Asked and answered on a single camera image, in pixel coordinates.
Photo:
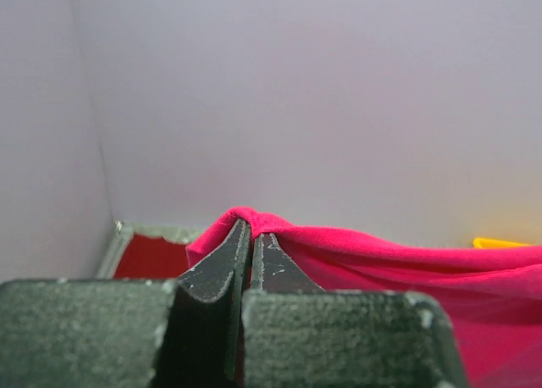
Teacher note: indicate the yellow plastic tray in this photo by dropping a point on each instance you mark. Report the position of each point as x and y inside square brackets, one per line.
[488, 243]

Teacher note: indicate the aluminium frame rail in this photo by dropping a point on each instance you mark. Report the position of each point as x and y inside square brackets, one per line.
[114, 251]

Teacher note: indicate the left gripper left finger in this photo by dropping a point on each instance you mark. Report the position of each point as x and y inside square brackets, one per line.
[200, 346]

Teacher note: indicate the folded dark red t shirt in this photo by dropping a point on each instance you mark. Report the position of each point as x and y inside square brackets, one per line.
[148, 257]

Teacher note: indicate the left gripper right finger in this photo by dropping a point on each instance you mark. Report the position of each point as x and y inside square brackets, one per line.
[275, 330]

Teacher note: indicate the pink t shirt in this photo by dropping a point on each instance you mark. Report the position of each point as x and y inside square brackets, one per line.
[493, 296]

